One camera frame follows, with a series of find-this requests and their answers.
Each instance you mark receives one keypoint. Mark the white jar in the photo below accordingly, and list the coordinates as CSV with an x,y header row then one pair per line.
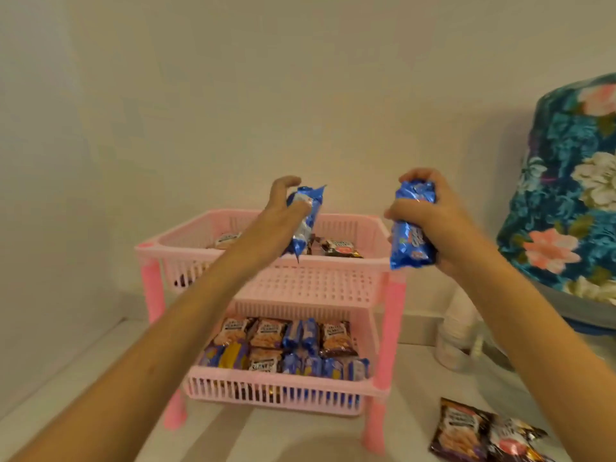
x,y
450,356

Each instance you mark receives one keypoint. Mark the clear water dispenser base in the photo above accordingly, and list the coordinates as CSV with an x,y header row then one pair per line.
x,y
500,380

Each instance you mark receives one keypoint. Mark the pink two-tier plastic rack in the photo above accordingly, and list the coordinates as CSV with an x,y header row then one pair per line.
x,y
313,283

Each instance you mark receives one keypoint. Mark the salted peanuts packet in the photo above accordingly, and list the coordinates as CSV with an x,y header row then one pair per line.
x,y
264,361

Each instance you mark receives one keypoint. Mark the yellow snack packet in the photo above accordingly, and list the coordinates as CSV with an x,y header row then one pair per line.
x,y
234,356

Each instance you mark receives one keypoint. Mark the stack of paper cups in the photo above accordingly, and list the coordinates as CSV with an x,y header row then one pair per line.
x,y
459,317

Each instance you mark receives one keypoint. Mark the clear water bottle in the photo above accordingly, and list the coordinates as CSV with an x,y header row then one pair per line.
x,y
587,312

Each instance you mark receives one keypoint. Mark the blue biscuit snack packet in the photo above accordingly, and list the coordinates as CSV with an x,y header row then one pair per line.
x,y
357,370
333,369
310,336
292,364
292,335
313,367
211,356
313,202
409,245

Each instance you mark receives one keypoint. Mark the floral fabric bottle cover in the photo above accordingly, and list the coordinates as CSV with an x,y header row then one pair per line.
x,y
568,197

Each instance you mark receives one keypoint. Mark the person's left forearm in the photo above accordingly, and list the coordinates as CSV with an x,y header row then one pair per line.
x,y
144,360

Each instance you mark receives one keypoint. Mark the person's left hand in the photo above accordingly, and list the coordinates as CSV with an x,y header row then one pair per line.
x,y
276,226

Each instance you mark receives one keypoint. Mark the person's right forearm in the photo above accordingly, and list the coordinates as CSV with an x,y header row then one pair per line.
x,y
539,351

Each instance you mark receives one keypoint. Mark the person's right hand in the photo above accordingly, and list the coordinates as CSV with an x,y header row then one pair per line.
x,y
447,226

